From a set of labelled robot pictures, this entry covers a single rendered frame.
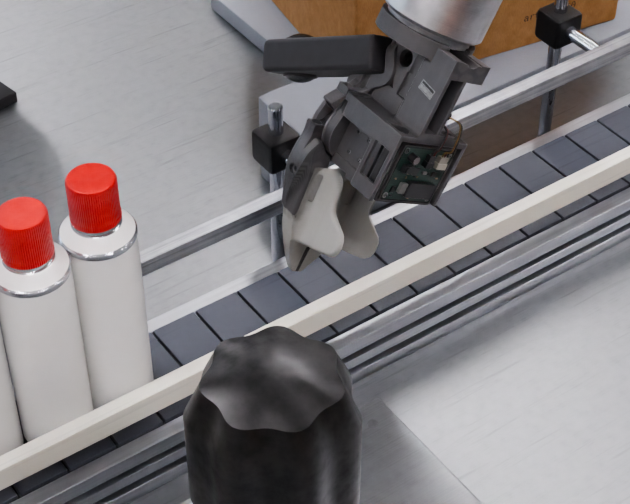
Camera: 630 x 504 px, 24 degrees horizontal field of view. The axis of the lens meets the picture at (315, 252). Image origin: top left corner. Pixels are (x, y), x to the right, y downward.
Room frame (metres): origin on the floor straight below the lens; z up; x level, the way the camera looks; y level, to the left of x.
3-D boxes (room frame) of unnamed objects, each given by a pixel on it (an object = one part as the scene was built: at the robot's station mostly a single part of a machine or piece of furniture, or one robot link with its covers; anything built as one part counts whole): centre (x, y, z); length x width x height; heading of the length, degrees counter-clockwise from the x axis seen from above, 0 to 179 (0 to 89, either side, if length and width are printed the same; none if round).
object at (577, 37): (1.06, -0.23, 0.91); 0.07 x 0.03 x 0.17; 35
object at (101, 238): (0.71, 0.14, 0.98); 0.05 x 0.05 x 0.20
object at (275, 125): (0.89, 0.02, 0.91); 0.07 x 0.03 x 0.17; 35
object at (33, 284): (0.68, 0.18, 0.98); 0.05 x 0.05 x 0.20
